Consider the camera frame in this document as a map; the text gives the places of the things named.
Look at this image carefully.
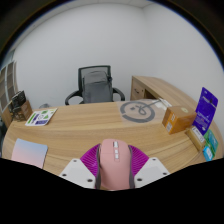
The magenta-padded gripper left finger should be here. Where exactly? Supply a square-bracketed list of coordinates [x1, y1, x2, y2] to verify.
[59, 143, 102, 190]

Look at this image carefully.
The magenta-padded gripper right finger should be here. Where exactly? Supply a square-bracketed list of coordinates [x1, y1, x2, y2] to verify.
[128, 144, 171, 190]

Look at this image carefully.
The pink computer mouse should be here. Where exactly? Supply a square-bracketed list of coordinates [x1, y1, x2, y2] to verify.
[98, 138, 132, 192]

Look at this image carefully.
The pink-blue gradient mouse pad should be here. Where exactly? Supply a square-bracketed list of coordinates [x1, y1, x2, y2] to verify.
[10, 138, 49, 170]

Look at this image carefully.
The small beige box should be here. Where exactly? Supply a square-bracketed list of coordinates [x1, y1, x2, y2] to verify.
[185, 126, 206, 153]

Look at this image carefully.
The orange cardboard box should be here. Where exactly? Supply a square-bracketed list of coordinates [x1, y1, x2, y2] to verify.
[161, 105, 198, 135]

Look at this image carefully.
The small blue packet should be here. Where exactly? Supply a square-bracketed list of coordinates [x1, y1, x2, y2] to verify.
[202, 145, 215, 162]

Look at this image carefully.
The white green purple leaflet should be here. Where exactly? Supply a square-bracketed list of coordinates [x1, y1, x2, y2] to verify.
[24, 107, 58, 127]

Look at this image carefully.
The green packet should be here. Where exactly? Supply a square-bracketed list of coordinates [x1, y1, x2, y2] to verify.
[203, 129, 219, 155]

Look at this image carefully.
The purple hanging package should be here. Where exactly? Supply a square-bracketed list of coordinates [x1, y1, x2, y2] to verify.
[192, 87, 219, 136]

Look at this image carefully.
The wooden side desk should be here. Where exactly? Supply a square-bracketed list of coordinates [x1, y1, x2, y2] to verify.
[129, 75, 198, 109]

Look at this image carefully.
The narrow dark brown box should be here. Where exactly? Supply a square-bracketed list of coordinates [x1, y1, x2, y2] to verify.
[8, 103, 22, 122]

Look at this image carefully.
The grey backpack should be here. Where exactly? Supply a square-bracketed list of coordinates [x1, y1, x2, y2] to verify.
[81, 70, 114, 104]

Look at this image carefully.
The black box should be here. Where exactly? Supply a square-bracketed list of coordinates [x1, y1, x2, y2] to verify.
[11, 90, 28, 108]

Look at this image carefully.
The black mesh office chair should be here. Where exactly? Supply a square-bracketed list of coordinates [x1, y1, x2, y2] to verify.
[64, 65, 126, 106]

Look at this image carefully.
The wooden shelf unit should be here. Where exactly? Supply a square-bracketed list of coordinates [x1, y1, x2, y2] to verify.
[0, 60, 19, 114]

